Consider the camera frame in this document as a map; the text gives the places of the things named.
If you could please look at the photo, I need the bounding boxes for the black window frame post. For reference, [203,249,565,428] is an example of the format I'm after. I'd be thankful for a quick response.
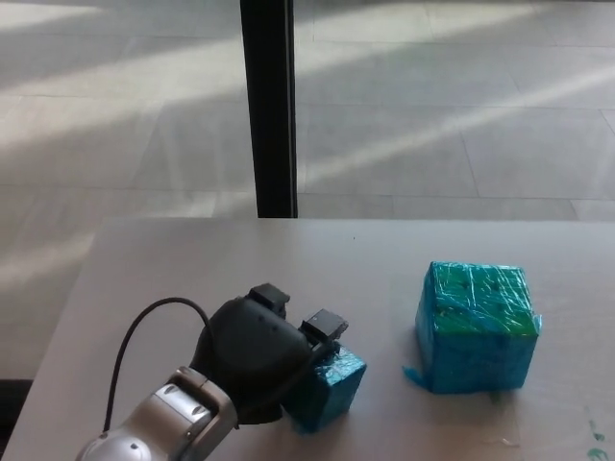
[239,0,300,219]

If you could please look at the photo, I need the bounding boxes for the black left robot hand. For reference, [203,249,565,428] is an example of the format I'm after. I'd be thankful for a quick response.
[186,283,350,425]

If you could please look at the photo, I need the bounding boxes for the big blue green taped cube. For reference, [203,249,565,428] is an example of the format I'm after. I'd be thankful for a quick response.
[402,260,544,396]

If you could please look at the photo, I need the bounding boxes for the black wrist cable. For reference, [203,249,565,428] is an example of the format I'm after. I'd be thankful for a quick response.
[104,297,212,430]

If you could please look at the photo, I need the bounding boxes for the small blue taped cube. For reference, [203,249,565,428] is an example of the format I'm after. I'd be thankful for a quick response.
[281,340,368,432]

